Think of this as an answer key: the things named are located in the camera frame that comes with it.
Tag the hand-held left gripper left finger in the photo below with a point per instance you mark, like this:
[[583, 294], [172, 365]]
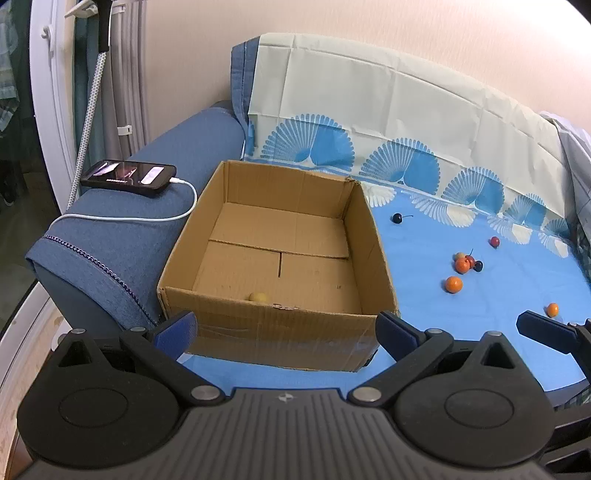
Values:
[[178, 330]]

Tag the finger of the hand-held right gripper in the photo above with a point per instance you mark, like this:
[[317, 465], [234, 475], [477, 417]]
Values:
[[545, 326]]

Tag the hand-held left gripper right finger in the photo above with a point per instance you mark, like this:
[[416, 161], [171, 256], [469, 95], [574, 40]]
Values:
[[392, 330]]

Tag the small orange kumquat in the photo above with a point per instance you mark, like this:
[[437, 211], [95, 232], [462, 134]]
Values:
[[552, 309], [453, 285]]

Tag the orange mandarin with stem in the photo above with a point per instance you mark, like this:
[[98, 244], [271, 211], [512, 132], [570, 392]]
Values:
[[462, 265]]

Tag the brown cardboard box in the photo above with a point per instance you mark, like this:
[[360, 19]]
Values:
[[277, 332]]

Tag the small yellow fruit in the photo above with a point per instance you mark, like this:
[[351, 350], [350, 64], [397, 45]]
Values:
[[257, 297]]

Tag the blue sofa armrest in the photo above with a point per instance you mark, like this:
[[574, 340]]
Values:
[[115, 249]]

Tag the black smartphone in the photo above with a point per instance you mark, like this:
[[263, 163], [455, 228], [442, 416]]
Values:
[[127, 177]]

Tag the white crumpled cloth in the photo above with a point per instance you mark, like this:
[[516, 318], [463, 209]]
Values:
[[575, 152]]

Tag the blue fan-print sheet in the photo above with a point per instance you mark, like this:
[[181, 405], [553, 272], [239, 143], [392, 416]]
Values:
[[461, 138]]

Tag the white plastic clip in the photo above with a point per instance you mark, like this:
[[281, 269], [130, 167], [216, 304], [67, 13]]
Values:
[[123, 130]]

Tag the teal curtain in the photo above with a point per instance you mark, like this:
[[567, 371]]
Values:
[[85, 92]]

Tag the white curtain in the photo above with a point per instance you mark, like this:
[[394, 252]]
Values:
[[129, 69]]

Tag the white door frame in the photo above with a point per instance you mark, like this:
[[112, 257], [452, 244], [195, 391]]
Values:
[[51, 92]]

